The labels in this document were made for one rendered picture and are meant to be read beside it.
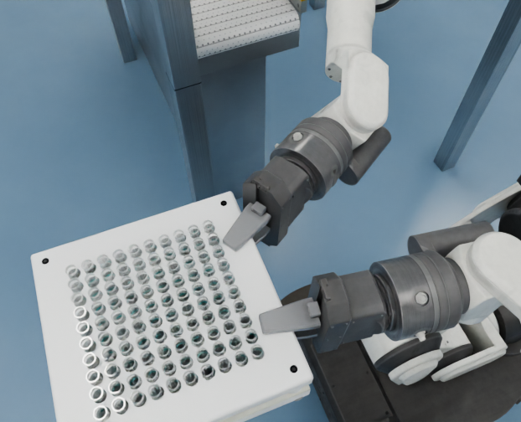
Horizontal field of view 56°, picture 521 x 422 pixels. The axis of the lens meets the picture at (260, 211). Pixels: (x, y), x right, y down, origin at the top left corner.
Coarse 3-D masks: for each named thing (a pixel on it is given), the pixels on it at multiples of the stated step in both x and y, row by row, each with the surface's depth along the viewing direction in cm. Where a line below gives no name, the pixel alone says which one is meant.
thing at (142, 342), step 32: (192, 256) 55; (96, 288) 53; (128, 288) 54; (160, 288) 55; (192, 288) 53; (96, 320) 51; (160, 320) 51; (192, 320) 52; (128, 352) 50; (160, 352) 51; (224, 352) 50; (128, 384) 48
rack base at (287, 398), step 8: (304, 392) 53; (272, 400) 52; (280, 400) 52; (288, 400) 53; (256, 408) 52; (264, 408) 52; (272, 408) 53; (232, 416) 51; (240, 416) 51; (248, 416) 52
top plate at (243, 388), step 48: (96, 240) 57; (144, 240) 57; (192, 240) 57; (48, 288) 54; (240, 288) 54; (48, 336) 51; (96, 336) 51; (240, 336) 51; (288, 336) 51; (144, 384) 49; (240, 384) 48; (288, 384) 48
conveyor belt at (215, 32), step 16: (192, 0) 116; (208, 0) 116; (224, 0) 116; (240, 0) 116; (256, 0) 116; (272, 0) 116; (192, 16) 113; (208, 16) 113; (224, 16) 113; (240, 16) 113; (256, 16) 113; (272, 16) 113; (288, 16) 113; (208, 32) 110; (224, 32) 110; (240, 32) 110; (256, 32) 111; (272, 32) 113; (288, 32) 115; (208, 48) 109; (224, 48) 111
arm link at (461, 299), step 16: (464, 224) 59; (480, 224) 58; (416, 240) 57; (432, 240) 57; (448, 240) 57; (464, 240) 57; (416, 256) 54; (432, 256) 53; (448, 256) 56; (464, 256) 54; (432, 272) 52; (448, 272) 52; (464, 272) 53; (448, 288) 51; (464, 288) 52; (480, 288) 52; (448, 304) 51; (464, 304) 53; (480, 304) 53; (496, 304) 54; (448, 320) 52; (464, 320) 57; (480, 320) 59
